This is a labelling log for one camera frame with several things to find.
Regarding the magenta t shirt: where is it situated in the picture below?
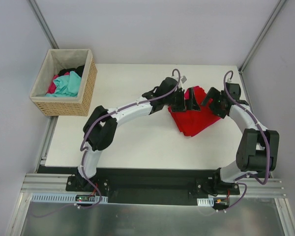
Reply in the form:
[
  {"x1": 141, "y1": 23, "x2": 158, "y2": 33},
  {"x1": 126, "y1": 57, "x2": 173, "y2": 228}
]
[{"x1": 184, "y1": 88, "x2": 191, "y2": 100}]

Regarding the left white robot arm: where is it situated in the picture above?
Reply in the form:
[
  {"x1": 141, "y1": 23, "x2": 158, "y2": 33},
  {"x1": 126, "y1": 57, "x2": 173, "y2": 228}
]
[{"x1": 77, "y1": 77, "x2": 201, "y2": 191}]

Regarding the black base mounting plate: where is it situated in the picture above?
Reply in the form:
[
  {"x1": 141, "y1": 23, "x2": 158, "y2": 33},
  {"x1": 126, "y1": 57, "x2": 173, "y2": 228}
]
[{"x1": 38, "y1": 167, "x2": 240, "y2": 206}]

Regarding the white cable duct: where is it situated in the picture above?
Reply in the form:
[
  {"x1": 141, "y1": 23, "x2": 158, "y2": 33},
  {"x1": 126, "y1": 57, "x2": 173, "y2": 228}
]
[
  {"x1": 31, "y1": 193, "x2": 108, "y2": 204},
  {"x1": 197, "y1": 197, "x2": 214, "y2": 207}
]

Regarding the purple cable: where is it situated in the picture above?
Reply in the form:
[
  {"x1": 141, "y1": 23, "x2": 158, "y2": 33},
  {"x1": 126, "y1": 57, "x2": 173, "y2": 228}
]
[
  {"x1": 29, "y1": 69, "x2": 182, "y2": 218},
  {"x1": 199, "y1": 70, "x2": 271, "y2": 217}
]

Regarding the black t shirt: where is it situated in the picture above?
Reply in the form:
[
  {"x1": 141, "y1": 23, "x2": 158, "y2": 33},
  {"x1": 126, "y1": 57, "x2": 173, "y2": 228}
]
[{"x1": 58, "y1": 65, "x2": 85, "y2": 77}]

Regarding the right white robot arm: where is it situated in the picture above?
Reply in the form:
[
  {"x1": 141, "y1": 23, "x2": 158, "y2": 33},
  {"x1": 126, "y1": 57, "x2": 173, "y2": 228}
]
[{"x1": 201, "y1": 83, "x2": 279, "y2": 196}]

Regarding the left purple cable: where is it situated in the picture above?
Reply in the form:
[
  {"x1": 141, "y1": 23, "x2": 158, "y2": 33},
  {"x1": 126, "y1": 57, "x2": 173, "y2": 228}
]
[{"x1": 29, "y1": 69, "x2": 182, "y2": 218}]

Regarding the teal t shirt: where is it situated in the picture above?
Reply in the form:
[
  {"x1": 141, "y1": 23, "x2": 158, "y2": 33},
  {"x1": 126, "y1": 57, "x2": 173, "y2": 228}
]
[{"x1": 45, "y1": 71, "x2": 82, "y2": 97}]

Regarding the right white cable duct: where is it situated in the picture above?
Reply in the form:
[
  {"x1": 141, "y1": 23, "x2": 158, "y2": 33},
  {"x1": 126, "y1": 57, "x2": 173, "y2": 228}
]
[{"x1": 197, "y1": 197, "x2": 214, "y2": 207}]

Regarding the wicker basket with cloth liner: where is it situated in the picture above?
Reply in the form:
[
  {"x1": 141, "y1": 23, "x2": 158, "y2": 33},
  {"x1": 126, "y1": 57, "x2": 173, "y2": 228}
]
[{"x1": 29, "y1": 49, "x2": 97, "y2": 116}]

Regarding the red t shirt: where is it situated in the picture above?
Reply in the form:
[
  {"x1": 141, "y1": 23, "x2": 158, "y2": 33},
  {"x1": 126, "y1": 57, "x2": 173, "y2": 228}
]
[{"x1": 167, "y1": 86, "x2": 222, "y2": 138}]

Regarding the aluminium frame rail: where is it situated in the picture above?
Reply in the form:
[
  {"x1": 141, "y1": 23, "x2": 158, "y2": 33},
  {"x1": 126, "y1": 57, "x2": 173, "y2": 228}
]
[{"x1": 21, "y1": 174, "x2": 288, "y2": 199}]

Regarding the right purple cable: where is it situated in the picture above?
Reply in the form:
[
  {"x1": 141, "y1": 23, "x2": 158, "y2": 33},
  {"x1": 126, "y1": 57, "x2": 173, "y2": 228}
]
[{"x1": 199, "y1": 70, "x2": 271, "y2": 217}]

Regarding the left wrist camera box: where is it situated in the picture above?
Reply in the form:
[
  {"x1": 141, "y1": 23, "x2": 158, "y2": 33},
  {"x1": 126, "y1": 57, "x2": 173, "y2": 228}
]
[{"x1": 178, "y1": 76, "x2": 187, "y2": 88}]

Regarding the pink t shirt in basket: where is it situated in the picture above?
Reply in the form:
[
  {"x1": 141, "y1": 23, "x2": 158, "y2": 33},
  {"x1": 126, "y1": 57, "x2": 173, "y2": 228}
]
[{"x1": 47, "y1": 75, "x2": 64, "y2": 94}]

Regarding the left white cable duct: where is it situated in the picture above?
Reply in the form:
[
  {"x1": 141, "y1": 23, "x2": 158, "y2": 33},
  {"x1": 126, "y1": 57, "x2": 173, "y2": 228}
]
[{"x1": 31, "y1": 193, "x2": 108, "y2": 204}]

